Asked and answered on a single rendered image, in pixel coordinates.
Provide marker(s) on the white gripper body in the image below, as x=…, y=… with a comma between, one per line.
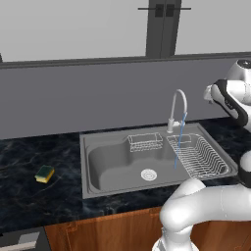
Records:
x=209, y=93

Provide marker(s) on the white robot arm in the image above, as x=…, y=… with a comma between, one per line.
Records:
x=202, y=204

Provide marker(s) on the blue water stream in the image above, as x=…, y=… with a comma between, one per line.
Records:
x=179, y=140

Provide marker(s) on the round white sink drain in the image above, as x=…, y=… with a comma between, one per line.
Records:
x=148, y=174

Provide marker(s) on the grey metal sink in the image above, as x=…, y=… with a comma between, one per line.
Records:
x=111, y=163

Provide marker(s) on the yellow and green sponge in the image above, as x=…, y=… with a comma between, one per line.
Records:
x=44, y=173

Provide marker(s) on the white curved tap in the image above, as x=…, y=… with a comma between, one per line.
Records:
x=179, y=95

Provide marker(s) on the brown wooden cupboard front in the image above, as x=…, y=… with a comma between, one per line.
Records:
x=108, y=233

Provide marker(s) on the dark grey dishwasher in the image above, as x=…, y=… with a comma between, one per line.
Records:
x=23, y=237

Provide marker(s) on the dark grey window frame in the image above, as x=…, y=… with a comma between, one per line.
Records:
x=162, y=36

